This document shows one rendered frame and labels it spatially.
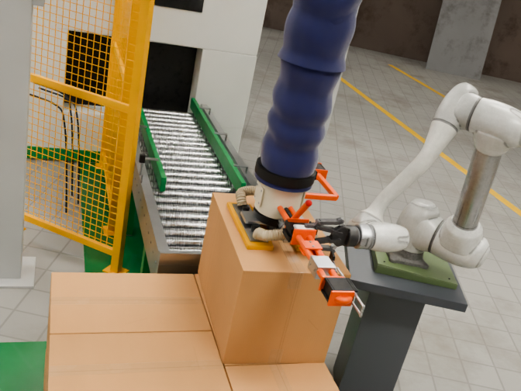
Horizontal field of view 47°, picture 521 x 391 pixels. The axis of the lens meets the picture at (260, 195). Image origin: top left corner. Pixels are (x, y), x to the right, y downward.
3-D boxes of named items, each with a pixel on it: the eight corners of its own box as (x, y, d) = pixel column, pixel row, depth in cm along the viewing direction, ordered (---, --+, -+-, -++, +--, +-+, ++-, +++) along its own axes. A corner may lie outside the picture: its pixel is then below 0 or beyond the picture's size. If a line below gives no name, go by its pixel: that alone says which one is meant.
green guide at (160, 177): (122, 100, 469) (122, 89, 465) (136, 102, 472) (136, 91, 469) (146, 191, 333) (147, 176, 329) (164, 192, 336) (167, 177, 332)
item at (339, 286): (317, 289, 182) (322, 275, 180) (339, 289, 184) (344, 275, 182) (327, 306, 174) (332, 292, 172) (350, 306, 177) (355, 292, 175)
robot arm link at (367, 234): (370, 254, 214) (356, 254, 212) (360, 241, 222) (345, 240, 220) (377, 232, 210) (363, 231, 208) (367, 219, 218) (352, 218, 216)
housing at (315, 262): (305, 267, 193) (309, 254, 191) (325, 267, 195) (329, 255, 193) (313, 279, 187) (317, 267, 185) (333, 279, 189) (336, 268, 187)
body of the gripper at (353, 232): (362, 230, 209) (338, 230, 206) (356, 251, 213) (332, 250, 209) (353, 220, 216) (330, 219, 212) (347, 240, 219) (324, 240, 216)
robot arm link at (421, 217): (398, 233, 280) (414, 190, 272) (434, 250, 272) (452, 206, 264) (384, 241, 267) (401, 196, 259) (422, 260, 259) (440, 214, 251)
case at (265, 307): (197, 271, 270) (212, 192, 254) (281, 275, 282) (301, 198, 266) (222, 364, 218) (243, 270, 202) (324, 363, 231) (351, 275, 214)
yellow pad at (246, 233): (225, 205, 245) (228, 195, 243) (249, 207, 248) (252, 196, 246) (246, 250, 216) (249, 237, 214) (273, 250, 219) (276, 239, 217)
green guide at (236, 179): (189, 107, 487) (191, 96, 483) (202, 108, 490) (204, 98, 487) (239, 196, 350) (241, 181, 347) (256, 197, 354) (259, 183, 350)
